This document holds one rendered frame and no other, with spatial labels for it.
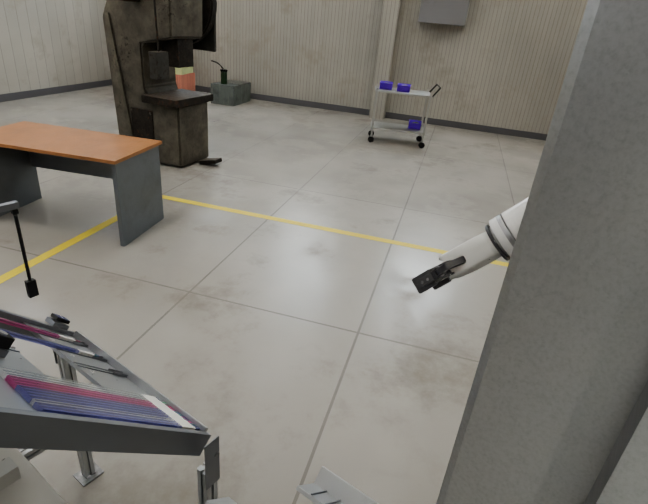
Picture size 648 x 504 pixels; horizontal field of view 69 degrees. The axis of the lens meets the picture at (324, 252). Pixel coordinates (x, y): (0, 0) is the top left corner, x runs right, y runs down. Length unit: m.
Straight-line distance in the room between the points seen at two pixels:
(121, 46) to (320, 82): 5.24
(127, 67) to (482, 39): 6.45
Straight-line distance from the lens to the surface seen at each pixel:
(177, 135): 5.82
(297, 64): 10.57
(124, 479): 2.31
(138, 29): 5.95
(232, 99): 9.99
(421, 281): 0.89
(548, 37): 10.07
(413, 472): 2.35
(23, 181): 5.05
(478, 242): 0.87
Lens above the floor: 1.78
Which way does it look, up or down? 27 degrees down
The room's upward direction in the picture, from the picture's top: 6 degrees clockwise
